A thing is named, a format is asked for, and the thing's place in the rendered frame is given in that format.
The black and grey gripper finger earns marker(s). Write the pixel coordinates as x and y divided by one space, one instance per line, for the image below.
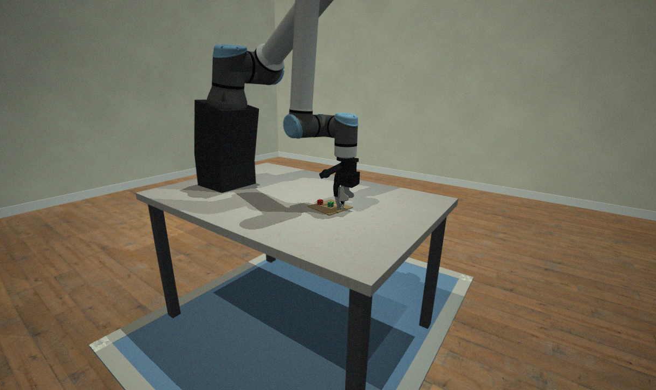
348 193
339 193

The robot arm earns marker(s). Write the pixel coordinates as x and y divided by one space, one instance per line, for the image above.
233 66

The tan square mat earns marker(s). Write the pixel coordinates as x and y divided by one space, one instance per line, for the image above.
329 210

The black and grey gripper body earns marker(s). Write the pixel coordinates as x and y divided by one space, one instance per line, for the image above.
348 176

